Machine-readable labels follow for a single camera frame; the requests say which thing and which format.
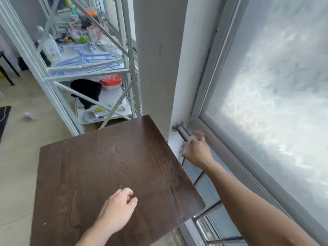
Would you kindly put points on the pile of mixed clutter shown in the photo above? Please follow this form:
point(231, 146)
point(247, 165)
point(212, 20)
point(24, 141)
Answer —
point(82, 20)

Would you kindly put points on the person's right forearm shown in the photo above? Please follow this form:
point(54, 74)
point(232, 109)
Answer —
point(246, 204)

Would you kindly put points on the person's left hand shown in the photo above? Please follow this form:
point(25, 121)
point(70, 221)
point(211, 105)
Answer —
point(115, 211)

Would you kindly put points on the black stool legs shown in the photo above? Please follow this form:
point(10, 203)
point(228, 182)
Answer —
point(7, 64)

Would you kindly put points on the green round fruit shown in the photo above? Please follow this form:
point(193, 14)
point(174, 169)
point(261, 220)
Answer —
point(82, 39)

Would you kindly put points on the steel handrail bar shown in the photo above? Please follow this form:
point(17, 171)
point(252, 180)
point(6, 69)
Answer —
point(182, 131)

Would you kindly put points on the steel window guard bars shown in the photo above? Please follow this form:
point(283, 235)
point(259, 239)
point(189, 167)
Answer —
point(208, 210)

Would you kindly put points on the white metal shelf rack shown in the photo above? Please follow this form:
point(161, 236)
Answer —
point(64, 78)

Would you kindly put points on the person's left thumb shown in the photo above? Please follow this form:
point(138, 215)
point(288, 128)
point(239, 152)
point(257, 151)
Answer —
point(132, 201)

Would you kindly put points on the person's right hand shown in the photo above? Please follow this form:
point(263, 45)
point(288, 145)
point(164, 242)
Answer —
point(198, 151)

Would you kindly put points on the orange plastic container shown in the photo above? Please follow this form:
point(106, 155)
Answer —
point(111, 83)

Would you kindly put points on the dark brown wooden table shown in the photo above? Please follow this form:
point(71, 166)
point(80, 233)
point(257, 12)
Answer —
point(107, 176)

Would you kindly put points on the grey window frame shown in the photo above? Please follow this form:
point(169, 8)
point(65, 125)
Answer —
point(256, 174)

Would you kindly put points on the pile of blue white hangers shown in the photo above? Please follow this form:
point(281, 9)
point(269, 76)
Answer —
point(87, 60)

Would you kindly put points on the person's right thumb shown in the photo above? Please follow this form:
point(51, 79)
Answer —
point(184, 149)

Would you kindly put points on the person's left forearm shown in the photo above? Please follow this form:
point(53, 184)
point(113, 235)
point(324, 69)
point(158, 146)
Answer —
point(96, 234)

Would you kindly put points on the clear plastic bottle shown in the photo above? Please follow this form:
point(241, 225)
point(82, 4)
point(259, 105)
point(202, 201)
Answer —
point(50, 48)

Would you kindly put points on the yellow wrapper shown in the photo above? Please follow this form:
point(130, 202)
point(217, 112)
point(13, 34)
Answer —
point(98, 109)

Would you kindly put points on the black fabric bag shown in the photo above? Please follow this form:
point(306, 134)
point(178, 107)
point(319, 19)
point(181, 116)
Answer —
point(85, 90)

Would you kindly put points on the crumpled white paper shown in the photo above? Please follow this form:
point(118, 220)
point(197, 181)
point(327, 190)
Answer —
point(29, 116)

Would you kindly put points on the frosted window pane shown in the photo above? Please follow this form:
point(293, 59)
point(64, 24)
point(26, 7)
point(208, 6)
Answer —
point(271, 84)

